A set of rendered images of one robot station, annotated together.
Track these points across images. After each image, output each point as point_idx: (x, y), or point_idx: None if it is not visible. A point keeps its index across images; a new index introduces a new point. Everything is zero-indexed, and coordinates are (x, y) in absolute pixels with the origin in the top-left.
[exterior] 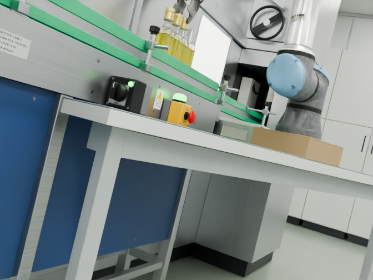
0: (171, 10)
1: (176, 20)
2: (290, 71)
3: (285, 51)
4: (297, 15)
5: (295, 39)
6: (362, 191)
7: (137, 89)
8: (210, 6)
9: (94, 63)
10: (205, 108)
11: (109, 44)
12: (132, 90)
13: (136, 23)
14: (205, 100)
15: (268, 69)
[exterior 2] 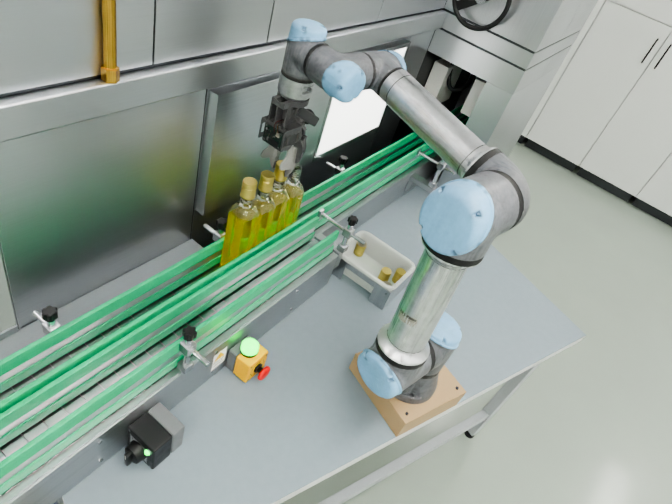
0: (249, 188)
1: (262, 186)
2: (381, 384)
3: (382, 354)
4: (406, 316)
5: (399, 343)
6: None
7: (158, 453)
8: (360, 38)
9: (94, 448)
10: (310, 281)
11: (115, 404)
12: (151, 457)
13: (205, 179)
14: (308, 278)
15: (359, 360)
